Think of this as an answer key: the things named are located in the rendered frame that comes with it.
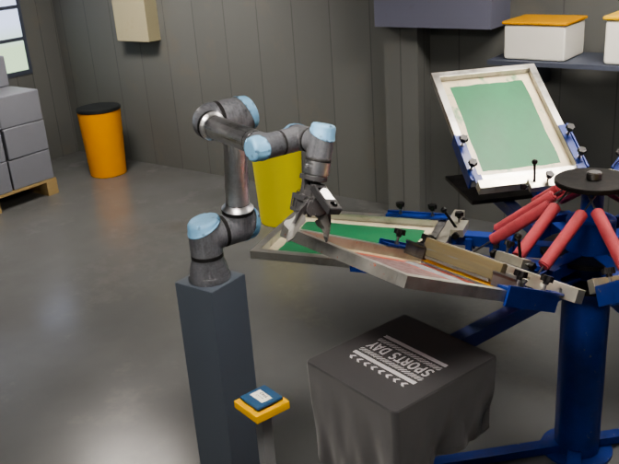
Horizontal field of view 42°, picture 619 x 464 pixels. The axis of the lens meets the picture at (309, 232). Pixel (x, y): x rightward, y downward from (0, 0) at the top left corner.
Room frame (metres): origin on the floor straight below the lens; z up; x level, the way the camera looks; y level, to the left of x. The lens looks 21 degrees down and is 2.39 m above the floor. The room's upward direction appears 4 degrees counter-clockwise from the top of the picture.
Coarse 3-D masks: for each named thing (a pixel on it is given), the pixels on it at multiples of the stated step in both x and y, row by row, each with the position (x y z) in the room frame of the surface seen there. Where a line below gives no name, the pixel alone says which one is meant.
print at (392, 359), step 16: (384, 336) 2.57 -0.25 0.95; (352, 352) 2.48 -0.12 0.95; (368, 352) 2.47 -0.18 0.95; (384, 352) 2.46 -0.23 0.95; (400, 352) 2.46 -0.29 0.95; (416, 352) 2.45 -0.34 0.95; (384, 368) 2.35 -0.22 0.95; (400, 368) 2.35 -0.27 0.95; (416, 368) 2.34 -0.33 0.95; (432, 368) 2.33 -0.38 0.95; (400, 384) 2.25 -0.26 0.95
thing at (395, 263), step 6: (372, 258) 2.53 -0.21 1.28; (378, 258) 2.57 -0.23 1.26; (384, 258) 2.63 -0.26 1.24; (390, 258) 2.67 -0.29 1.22; (390, 264) 2.47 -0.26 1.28; (396, 264) 2.52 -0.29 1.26; (402, 264) 2.57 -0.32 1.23; (408, 264) 2.62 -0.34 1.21; (408, 270) 2.45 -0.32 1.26; (414, 270) 2.50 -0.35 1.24; (420, 270) 2.55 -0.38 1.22; (438, 270) 2.70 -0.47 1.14; (456, 276) 2.64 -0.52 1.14
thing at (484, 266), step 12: (432, 240) 2.73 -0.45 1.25; (432, 252) 2.70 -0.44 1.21; (444, 252) 2.66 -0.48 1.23; (456, 252) 2.63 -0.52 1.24; (468, 252) 2.59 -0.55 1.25; (456, 264) 2.60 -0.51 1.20; (468, 264) 2.57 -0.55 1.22; (480, 264) 2.53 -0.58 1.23; (492, 264) 2.50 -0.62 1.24; (504, 264) 2.47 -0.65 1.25; (492, 276) 2.48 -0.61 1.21
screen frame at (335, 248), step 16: (304, 240) 2.40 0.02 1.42; (320, 240) 2.34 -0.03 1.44; (336, 240) 2.59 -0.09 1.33; (352, 240) 2.63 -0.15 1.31; (336, 256) 2.26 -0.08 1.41; (352, 256) 2.22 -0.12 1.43; (400, 256) 2.78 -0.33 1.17; (368, 272) 2.15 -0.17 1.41; (384, 272) 2.10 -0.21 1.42; (400, 272) 2.07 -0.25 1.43; (416, 288) 2.06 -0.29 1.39; (432, 288) 2.10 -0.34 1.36; (448, 288) 2.14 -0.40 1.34; (464, 288) 2.18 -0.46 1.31; (480, 288) 2.23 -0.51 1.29; (496, 288) 2.29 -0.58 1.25
